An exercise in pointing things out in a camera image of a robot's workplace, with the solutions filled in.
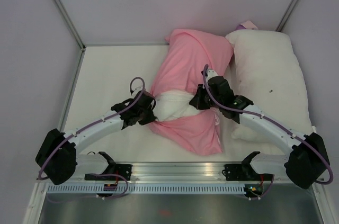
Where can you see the white slotted cable duct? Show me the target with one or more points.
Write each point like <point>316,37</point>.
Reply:
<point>149,188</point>

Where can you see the right aluminium corner post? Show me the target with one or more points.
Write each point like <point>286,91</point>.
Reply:
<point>292,0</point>

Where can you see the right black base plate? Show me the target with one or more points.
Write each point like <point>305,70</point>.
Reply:
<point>240,172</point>

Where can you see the large white bare pillow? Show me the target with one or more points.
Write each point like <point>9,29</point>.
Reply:
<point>265,70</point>

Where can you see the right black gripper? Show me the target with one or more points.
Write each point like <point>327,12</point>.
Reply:
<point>196,101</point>

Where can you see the aluminium corner post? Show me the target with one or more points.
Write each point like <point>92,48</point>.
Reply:
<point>292,0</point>
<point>69,24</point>

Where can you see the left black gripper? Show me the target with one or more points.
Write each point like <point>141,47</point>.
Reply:
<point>151,118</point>

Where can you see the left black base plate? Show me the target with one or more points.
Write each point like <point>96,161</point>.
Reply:
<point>124,170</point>

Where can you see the pink pillowcase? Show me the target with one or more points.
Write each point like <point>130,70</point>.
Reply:
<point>188,52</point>

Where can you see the aluminium mounting rail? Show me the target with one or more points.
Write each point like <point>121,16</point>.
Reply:
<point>185,171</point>

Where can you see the left aluminium corner post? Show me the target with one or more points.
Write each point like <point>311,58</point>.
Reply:
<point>69,24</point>

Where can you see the pink purple cloth behind pillow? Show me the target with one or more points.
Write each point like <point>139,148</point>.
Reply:
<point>247,25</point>

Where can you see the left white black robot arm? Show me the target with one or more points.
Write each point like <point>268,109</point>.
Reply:
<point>60,156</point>

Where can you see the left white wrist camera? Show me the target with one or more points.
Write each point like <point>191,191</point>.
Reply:
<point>137,90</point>

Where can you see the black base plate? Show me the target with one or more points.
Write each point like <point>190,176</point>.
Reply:
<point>240,172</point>
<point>124,170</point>

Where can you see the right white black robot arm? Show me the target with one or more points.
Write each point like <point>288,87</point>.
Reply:
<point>304,159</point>

